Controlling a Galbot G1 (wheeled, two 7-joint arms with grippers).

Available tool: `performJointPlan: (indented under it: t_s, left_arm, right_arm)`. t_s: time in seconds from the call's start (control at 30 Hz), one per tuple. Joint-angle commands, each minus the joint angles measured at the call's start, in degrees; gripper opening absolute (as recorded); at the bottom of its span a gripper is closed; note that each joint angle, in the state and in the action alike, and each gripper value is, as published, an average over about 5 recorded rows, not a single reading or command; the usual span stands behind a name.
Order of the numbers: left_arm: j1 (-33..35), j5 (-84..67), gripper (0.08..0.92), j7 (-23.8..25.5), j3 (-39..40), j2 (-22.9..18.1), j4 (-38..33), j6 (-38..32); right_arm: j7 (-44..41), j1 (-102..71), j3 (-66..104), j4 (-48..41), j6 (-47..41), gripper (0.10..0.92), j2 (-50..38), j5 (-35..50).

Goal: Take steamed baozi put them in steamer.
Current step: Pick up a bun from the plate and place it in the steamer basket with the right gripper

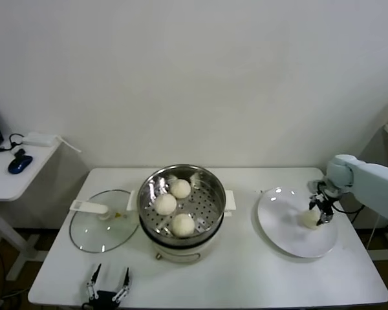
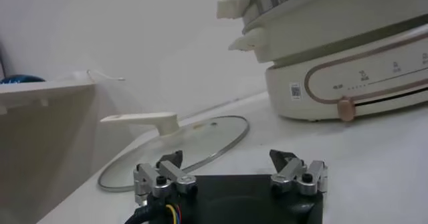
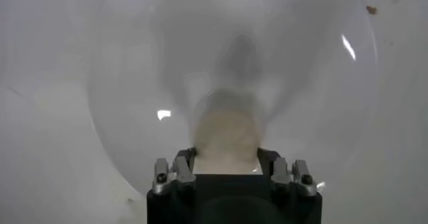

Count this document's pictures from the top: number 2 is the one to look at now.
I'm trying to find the blue computer mouse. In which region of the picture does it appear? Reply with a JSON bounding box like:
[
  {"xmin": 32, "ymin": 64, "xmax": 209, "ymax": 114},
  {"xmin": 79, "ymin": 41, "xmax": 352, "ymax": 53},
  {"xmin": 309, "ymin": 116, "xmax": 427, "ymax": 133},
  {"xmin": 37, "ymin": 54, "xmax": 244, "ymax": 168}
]
[{"xmin": 0, "ymin": 74, "xmax": 46, "ymax": 85}]

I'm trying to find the coloured wire bundle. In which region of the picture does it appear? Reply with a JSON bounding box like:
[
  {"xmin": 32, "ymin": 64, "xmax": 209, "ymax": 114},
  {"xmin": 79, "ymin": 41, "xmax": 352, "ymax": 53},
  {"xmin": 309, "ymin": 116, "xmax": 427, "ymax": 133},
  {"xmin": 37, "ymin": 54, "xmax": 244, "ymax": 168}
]
[{"xmin": 165, "ymin": 203, "xmax": 183, "ymax": 224}]

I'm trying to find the cream electric cooker base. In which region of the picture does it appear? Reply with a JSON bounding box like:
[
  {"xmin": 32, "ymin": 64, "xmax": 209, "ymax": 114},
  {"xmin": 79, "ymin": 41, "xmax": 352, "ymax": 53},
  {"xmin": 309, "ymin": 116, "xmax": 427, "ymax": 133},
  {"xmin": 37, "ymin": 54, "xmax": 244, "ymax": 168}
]
[{"xmin": 265, "ymin": 24, "xmax": 428, "ymax": 122}]

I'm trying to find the white wall shelf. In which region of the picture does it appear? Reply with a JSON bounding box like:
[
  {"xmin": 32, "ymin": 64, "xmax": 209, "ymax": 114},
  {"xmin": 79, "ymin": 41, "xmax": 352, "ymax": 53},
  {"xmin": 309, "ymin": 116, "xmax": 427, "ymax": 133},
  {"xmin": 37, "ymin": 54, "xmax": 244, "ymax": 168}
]
[{"xmin": 0, "ymin": 80, "xmax": 98, "ymax": 116}]

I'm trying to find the cream cooking pot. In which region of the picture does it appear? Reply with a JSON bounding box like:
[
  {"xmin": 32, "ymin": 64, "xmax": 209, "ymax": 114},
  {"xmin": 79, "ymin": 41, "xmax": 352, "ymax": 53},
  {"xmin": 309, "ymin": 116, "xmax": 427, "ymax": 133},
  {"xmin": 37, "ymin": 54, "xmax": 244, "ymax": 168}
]
[{"xmin": 228, "ymin": 0, "xmax": 428, "ymax": 64}]

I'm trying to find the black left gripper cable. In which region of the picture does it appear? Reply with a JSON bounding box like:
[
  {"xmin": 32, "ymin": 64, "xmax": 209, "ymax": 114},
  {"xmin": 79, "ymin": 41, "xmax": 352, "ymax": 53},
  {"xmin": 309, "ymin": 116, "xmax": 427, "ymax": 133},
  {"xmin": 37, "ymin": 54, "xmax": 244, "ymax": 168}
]
[{"xmin": 124, "ymin": 195, "xmax": 158, "ymax": 224}]

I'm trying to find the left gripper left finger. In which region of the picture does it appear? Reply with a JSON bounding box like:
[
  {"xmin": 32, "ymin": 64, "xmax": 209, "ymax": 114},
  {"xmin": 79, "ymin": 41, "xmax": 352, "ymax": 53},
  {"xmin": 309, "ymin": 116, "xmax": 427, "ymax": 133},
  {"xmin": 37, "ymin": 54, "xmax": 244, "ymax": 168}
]
[{"xmin": 132, "ymin": 150, "xmax": 198, "ymax": 207}]

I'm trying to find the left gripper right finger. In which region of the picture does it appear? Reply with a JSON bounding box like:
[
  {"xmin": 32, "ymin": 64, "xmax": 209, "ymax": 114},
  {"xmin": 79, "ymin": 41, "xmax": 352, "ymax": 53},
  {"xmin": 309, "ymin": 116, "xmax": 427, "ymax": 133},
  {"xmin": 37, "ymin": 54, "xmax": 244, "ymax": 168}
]
[{"xmin": 269, "ymin": 149, "xmax": 328, "ymax": 197}]

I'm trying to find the thin white stick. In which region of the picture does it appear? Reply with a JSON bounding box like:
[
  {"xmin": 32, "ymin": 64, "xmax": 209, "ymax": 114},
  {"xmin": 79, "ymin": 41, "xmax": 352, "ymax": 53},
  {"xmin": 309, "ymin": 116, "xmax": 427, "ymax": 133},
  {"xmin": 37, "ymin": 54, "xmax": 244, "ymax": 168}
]
[{"xmin": 86, "ymin": 69, "xmax": 126, "ymax": 82}]

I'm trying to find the glass lid with white handle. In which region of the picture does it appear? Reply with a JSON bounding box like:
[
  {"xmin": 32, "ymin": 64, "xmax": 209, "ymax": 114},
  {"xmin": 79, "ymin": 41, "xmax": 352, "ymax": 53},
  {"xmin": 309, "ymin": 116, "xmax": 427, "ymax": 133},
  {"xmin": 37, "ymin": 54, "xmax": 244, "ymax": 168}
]
[{"xmin": 98, "ymin": 111, "xmax": 251, "ymax": 193}]

